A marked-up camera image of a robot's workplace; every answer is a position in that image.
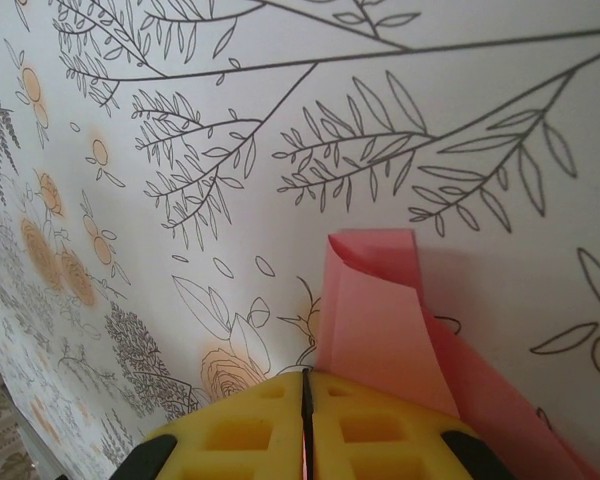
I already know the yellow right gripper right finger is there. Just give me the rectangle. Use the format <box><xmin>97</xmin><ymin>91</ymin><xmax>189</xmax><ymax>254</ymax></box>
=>
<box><xmin>307</xmin><ymin>370</ymin><xmax>512</xmax><ymax>480</ymax></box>

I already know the floral patterned table cover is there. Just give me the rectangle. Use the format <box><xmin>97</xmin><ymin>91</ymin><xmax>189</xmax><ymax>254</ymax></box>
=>
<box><xmin>0</xmin><ymin>0</ymin><xmax>600</xmax><ymax>480</ymax></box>

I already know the aluminium frame side rail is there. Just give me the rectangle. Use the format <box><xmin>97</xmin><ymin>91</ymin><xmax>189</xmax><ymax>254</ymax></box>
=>
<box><xmin>17</xmin><ymin>414</ymin><xmax>69</xmax><ymax>480</ymax></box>

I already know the pink paper sheet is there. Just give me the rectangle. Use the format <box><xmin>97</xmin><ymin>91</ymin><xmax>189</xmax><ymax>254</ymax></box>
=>
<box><xmin>315</xmin><ymin>228</ymin><xmax>600</xmax><ymax>480</ymax></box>

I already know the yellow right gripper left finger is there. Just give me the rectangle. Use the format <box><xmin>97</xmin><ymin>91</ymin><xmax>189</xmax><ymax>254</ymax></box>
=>
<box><xmin>110</xmin><ymin>370</ymin><xmax>309</xmax><ymax>480</ymax></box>

